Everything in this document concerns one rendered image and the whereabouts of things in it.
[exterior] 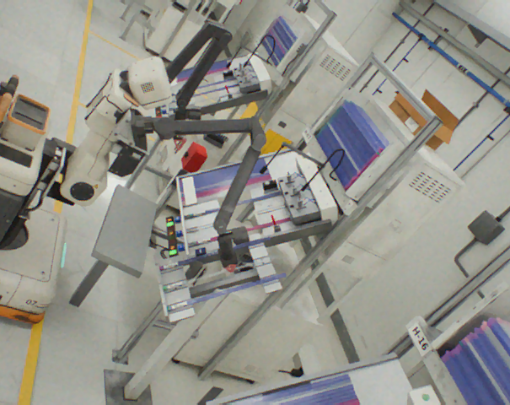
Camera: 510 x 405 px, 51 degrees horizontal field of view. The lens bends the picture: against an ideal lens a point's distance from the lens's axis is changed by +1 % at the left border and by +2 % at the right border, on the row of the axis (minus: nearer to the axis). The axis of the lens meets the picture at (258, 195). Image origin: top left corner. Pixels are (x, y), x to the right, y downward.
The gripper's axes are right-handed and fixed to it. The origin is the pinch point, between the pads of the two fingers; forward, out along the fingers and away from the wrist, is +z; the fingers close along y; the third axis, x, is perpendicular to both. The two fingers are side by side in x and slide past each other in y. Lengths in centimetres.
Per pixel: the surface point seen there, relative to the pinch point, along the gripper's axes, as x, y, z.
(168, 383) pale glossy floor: 44, 11, 85
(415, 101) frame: -102, 35, -36
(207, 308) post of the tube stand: 13.7, -2.6, 17.5
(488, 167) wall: -202, 93, 79
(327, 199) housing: -56, 27, 2
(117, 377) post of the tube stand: 65, 9, 64
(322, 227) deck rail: -49, 19, 11
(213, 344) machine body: 16, 20, 78
